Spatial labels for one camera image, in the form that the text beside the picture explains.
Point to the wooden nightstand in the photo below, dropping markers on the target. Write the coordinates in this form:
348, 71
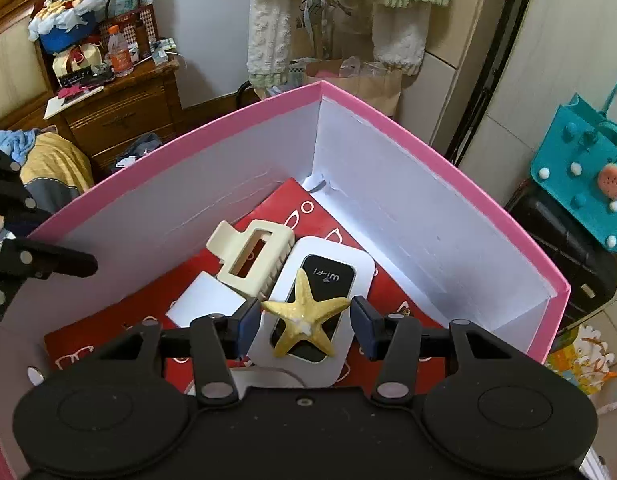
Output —
123, 115

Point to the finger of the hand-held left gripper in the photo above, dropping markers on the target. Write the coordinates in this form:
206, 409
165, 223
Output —
53, 262
8, 195

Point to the white charger plug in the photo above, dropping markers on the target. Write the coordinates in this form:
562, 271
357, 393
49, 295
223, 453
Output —
203, 300

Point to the orange drink bottle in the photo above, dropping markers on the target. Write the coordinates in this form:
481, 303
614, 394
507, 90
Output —
120, 52

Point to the pink storage box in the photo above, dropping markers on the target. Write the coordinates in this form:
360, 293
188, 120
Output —
413, 200

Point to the woven basket bag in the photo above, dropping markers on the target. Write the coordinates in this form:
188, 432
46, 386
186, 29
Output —
133, 20

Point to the cream gift box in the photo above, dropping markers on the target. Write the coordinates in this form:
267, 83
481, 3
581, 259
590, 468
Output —
78, 60

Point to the black suitcase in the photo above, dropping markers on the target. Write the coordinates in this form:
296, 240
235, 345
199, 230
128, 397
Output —
563, 250

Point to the beige wardrobe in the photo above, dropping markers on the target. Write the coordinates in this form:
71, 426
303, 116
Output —
578, 35

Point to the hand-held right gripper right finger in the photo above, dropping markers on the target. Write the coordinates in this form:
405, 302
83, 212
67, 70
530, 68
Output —
363, 327

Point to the wooden bed headboard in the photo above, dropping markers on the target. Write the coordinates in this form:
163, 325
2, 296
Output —
18, 50

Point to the brown paper bag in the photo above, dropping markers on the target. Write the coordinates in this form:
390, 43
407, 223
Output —
368, 85

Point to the colourful gift bag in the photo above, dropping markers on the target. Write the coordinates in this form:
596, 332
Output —
583, 365

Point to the dark blue clothing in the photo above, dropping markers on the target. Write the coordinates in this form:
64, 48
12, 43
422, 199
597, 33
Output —
138, 147

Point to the black metal clothes rack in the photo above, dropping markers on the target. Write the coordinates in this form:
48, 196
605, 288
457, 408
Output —
491, 65

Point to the teal felt handbag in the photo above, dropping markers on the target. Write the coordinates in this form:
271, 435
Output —
573, 170

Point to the white pocket router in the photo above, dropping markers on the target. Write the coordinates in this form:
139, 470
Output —
333, 270

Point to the white notebook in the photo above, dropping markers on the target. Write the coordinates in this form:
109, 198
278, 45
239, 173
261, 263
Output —
71, 101

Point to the yellow starfish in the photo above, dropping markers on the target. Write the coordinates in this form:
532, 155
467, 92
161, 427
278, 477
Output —
303, 317

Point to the beige wooden board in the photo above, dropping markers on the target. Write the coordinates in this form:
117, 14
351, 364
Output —
448, 20

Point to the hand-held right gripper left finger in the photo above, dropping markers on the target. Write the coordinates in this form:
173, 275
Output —
249, 327

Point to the cream hair claw clip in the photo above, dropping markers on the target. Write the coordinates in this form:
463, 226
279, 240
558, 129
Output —
248, 250

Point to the blue cloth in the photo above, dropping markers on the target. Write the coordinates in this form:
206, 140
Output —
8, 142

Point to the yellow and grey quilt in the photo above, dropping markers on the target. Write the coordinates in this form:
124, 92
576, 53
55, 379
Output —
53, 160

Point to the blue flower box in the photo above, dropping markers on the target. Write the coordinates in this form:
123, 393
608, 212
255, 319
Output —
63, 25

